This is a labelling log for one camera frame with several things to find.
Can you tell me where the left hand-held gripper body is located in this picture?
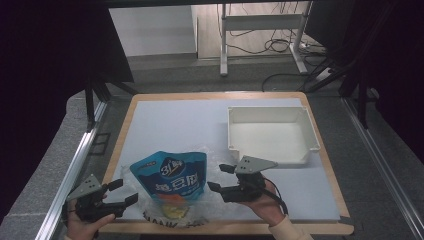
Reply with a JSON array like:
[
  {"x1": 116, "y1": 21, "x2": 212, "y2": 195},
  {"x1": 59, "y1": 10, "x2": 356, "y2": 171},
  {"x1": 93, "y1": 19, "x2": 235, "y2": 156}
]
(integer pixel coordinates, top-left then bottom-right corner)
[{"x1": 65, "y1": 173, "x2": 118, "y2": 223}]

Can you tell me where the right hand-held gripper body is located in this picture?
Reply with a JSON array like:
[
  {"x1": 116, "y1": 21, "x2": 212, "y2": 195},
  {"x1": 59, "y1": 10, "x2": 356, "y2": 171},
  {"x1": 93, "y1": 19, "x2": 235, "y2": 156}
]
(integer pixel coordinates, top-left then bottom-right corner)
[{"x1": 222, "y1": 155, "x2": 279, "y2": 204}]

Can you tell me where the clear plastic shopping bag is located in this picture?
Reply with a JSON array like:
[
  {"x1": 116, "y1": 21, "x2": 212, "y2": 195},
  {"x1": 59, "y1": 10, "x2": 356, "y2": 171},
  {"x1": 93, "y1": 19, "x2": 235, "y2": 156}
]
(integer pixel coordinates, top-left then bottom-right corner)
[{"x1": 119, "y1": 143, "x2": 235, "y2": 228}]

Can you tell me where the blue snack pouch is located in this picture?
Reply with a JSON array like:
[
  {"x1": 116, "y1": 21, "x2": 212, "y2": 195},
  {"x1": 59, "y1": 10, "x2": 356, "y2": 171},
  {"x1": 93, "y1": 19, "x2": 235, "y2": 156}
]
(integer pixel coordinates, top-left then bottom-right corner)
[{"x1": 129, "y1": 150, "x2": 208, "y2": 205}]

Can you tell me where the person's left hand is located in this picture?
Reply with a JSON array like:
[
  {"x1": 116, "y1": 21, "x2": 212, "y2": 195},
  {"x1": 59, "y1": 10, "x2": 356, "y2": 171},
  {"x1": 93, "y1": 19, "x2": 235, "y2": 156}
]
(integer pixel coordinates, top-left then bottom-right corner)
[{"x1": 65, "y1": 210, "x2": 116, "y2": 240}]

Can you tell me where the person's right hand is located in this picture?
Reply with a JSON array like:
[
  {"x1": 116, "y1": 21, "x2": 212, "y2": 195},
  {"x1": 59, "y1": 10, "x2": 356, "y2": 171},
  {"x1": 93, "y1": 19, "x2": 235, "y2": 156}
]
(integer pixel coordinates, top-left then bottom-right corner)
[{"x1": 241, "y1": 179, "x2": 289, "y2": 228}]

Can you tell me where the white plastic bin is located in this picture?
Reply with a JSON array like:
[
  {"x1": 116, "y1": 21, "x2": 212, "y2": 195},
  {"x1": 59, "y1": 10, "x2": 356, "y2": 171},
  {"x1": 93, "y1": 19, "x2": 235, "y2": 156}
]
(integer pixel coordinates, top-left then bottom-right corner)
[{"x1": 227, "y1": 105, "x2": 322, "y2": 166}]

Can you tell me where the pale grey table mat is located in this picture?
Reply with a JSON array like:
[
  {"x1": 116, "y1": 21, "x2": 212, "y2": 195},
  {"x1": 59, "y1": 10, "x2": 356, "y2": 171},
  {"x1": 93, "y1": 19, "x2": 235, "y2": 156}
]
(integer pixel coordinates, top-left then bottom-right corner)
[{"x1": 105, "y1": 98, "x2": 342, "y2": 223}]

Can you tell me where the black metal stand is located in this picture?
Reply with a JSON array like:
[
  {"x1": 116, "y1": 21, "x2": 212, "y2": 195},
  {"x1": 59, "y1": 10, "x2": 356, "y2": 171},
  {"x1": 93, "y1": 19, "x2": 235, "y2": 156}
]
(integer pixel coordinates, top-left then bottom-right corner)
[
  {"x1": 83, "y1": 79, "x2": 138, "y2": 132},
  {"x1": 305, "y1": 58, "x2": 372, "y2": 130}
]

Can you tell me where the dark curtain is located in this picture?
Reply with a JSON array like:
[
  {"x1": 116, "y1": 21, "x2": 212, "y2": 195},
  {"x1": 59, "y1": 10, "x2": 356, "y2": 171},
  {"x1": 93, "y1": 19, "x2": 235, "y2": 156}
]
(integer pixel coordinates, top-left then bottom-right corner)
[
  {"x1": 304, "y1": 0, "x2": 424, "y2": 163},
  {"x1": 0, "y1": 0, "x2": 135, "y2": 222}
]

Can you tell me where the white power strip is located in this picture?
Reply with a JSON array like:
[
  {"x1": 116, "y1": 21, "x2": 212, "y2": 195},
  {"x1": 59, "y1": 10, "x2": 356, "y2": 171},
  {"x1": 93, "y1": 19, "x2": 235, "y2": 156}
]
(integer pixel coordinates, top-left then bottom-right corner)
[{"x1": 314, "y1": 67, "x2": 335, "y2": 83}]

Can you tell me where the white panel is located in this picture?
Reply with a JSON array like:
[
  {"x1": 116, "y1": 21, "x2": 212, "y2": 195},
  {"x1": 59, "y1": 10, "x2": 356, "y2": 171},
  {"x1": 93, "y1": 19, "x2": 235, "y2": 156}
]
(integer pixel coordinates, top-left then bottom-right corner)
[{"x1": 108, "y1": 5, "x2": 198, "y2": 58}]

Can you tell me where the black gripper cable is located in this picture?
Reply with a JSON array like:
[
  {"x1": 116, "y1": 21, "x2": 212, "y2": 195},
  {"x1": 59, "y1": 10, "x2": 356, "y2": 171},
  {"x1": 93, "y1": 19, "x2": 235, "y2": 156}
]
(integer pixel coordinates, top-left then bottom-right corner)
[{"x1": 262, "y1": 177, "x2": 290, "y2": 216}]

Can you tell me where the aluminium rail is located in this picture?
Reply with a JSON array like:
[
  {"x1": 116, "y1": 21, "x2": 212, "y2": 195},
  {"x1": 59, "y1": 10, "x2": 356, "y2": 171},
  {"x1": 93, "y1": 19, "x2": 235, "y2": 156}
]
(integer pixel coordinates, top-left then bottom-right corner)
[
  {"x1": 34, "y1": 100, "x2": 110, "y2": 240},
  {"x1": 342, "y1": 95, "x2": 424, "y2": 240}
]

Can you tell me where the black bracket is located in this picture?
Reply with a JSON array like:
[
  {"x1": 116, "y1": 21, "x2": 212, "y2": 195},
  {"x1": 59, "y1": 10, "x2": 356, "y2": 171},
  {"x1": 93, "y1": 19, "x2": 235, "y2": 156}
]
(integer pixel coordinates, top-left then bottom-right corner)
[{"x1": 88, "y1": 132, "x2": 112, "y2": 156}]

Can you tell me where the black floor cable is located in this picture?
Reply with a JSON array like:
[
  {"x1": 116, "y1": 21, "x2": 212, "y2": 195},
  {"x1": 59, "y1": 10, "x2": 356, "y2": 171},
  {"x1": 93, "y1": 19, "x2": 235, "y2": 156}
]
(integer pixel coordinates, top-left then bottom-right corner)
[{"x1": 261, "y1": 71, "x2": 316, "y2": 93}]

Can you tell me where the tangle of black floor cables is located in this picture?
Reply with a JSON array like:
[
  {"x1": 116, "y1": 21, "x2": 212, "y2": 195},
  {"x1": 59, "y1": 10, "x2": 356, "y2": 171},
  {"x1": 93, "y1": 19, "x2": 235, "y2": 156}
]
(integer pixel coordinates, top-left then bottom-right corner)
[{"x1": 228, "y1": 28, "x2": 303, "y2": 57}]

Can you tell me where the white metal desk frame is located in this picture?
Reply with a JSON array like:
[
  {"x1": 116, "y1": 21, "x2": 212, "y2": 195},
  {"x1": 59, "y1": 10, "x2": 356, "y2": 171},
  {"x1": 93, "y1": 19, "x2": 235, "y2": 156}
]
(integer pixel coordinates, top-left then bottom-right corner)
[{"x1": 219, "y1": 2, "x2": 310, "y2": 77}]

